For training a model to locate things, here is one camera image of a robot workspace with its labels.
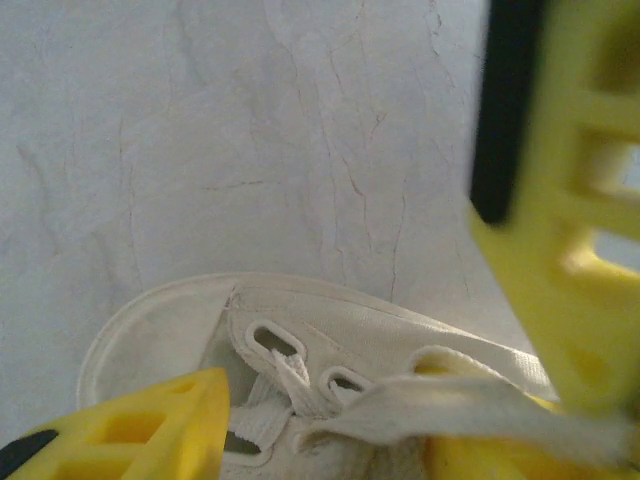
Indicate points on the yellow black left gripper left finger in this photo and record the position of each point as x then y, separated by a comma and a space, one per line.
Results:
125, 435

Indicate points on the white canvas sneaker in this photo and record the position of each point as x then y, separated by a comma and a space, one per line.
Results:
165, 325

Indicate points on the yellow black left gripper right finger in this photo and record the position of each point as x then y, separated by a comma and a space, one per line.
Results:
500, 465

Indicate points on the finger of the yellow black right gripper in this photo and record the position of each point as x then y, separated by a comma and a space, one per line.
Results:
565, 300

